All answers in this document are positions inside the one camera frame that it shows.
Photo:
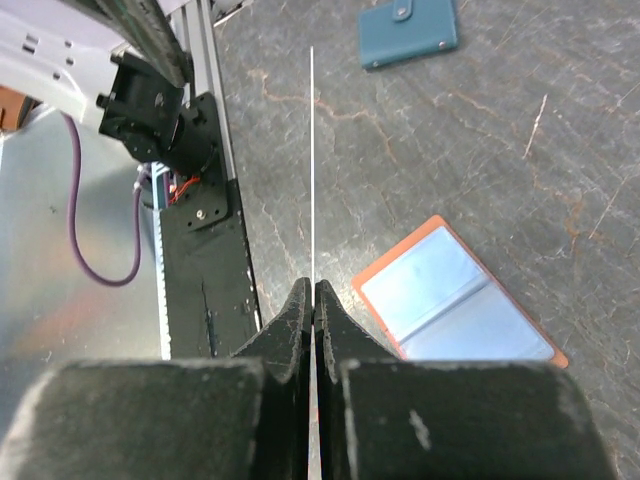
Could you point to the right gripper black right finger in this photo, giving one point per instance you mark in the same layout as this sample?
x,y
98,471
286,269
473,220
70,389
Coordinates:
x,y
382,417

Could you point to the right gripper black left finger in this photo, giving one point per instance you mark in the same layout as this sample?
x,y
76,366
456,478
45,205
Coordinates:
x,y
242,417

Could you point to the white ID card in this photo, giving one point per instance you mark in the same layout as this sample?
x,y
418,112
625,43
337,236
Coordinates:
x,y
312,174

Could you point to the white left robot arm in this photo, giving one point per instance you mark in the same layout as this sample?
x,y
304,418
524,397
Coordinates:
x,y
143,73

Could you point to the teal card wallet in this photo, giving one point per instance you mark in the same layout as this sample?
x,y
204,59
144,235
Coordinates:
x,y
402,30

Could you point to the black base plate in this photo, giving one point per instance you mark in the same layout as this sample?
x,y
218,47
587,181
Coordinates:
x,y
212,306

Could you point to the slotted cable duct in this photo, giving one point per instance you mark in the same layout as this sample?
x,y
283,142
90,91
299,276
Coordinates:
x,y
159,203

